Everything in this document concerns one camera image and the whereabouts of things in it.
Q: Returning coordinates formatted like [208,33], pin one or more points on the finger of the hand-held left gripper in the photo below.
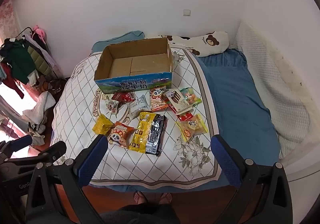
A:
[51,151]
[23,142]

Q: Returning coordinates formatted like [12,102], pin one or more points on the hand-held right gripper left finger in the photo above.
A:
[93,156]

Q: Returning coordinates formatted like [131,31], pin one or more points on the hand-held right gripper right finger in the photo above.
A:
[225,161]

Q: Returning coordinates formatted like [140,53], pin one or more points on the small yellow snack packet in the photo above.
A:
[102,125]

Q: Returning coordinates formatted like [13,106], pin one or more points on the orange panda snack packet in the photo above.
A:
[121,134]

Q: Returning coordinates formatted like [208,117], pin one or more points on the pale yellow snack packet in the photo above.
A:
[192,127]

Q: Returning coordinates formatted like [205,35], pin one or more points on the large yellow black snack bag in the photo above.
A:
[145,131]

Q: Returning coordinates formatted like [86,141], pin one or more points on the white snack packet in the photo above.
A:
[138,106]

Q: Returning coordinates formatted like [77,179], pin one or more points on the cream biscuit packet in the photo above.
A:
[178,102]

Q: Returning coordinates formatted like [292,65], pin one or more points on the orange white panda packet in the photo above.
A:
[157,100]

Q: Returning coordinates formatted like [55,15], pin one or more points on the cardboard box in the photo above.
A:
[140,47]

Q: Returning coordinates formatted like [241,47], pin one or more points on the white cloth pile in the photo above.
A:
[40,106]

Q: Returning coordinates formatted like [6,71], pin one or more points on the blue bedsheet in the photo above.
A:
[237,104]

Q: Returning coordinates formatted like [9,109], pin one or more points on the red snack packet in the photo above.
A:
[185,116]

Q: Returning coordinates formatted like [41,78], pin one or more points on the small red snack box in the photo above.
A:
[125,98]

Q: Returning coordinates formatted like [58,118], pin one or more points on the person's right foot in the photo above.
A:
[166,197]

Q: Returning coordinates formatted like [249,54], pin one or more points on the colourful candy packet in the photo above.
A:
[193,97]

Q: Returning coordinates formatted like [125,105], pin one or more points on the person's dark pants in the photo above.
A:
[140,214]

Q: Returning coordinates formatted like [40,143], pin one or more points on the white textured blanket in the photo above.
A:
[275,83]

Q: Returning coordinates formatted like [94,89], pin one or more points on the black clothes rack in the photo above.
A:
[26,28]

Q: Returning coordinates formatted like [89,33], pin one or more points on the bear print pillow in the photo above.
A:
[215,40]

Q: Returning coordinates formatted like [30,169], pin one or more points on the teal blanket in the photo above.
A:
[125,36]

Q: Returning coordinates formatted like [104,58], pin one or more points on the pink floral curtain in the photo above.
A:
[8,16]

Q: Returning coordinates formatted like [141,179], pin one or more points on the white wall switch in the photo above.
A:
[186,12]

